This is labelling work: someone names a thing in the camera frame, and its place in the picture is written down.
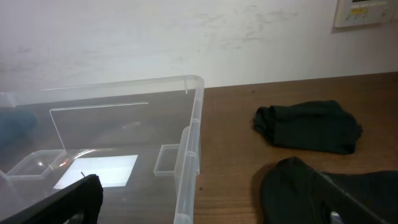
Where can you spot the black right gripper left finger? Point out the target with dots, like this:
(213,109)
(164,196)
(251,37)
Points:
(80,202)

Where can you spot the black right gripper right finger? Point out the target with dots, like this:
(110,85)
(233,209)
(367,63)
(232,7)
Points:
(335,201)

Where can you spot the large black garment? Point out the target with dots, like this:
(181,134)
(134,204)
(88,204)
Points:
(286,191)

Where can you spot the small black garment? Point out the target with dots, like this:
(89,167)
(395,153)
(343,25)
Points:
(315,125)

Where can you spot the white label in bin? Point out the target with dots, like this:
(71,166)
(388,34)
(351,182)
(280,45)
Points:
(112,171)

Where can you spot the clear plastic storage bin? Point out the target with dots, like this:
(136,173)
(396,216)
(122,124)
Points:
(157,119)

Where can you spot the dark blue folded jeans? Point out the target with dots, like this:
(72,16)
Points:
(15,125)

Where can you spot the white wall control panel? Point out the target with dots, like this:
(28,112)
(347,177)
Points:
(350,13)

